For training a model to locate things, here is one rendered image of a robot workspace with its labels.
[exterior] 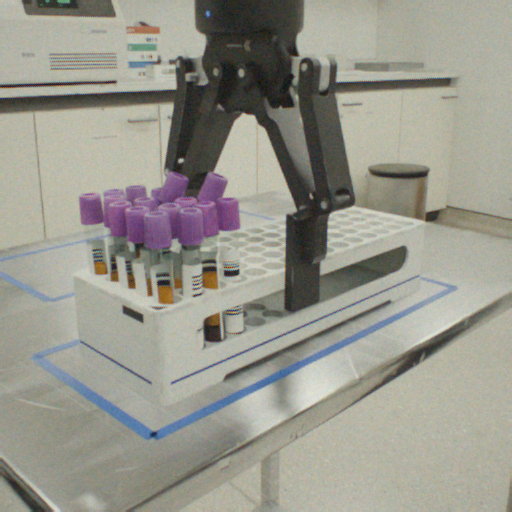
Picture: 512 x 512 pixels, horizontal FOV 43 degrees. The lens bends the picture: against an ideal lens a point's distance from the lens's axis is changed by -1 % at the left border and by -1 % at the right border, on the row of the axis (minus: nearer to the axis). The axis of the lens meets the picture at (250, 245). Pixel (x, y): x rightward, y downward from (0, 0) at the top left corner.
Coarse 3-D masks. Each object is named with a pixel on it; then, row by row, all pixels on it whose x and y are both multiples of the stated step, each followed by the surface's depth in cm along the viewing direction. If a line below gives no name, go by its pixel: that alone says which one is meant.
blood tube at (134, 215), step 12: (132, 216) 39; (132, 228) 39; (132, 240) 39; (144, 240) 39; (132, 252) 40; (144, 252) 40; (132, 264) 40; (144, 264) 40; (144, 276) 40; (144, 288) 40
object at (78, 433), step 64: (0, 256) 68; (64, 256) 68; (448, 256) 68; (0, 320) 52; (64, 320) 52; (384, 320) 52; (448, 320) 52; (0, 384) 42; (64, 384) 42; (256, 384) 42; (320, 384) 42; (384, 384) 46; (0, 448) 35; (64, 448) 35; (128, 448) 35; (192, 448) 35; (256, 448) 37
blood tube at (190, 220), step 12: (180, 216) 38; (192, 216) 38; (180, 228) 39; (192, 228) 38; (180, 240) 39; (192, 240) 39; (192, 252) 39; (192, 264) 39; (192, 276) 40; (192, 288) 40
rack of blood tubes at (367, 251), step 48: (240, 240) 52; (336, 240) 52; (384, 240) 53; (96, 288) 42; (240, 288) 42; (336, 288) 58; (384, 288) 54; (96, 336) 43; (144, 336) 39; (192, 336) 40; (240, 336) 43; (288, 336) 47; (144, 384) 40; (192, 384) 41
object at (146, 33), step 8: (136, 24) 293; (144, 24) 297; (128, 32) 287; (136, 32) 289; (144, 32) 292; (152, 32) 294; (160, 32) 296; (128, 40) 288; (136, 40) 290; (144, 40) 292; (152, 40) 295; (160, 40) 297
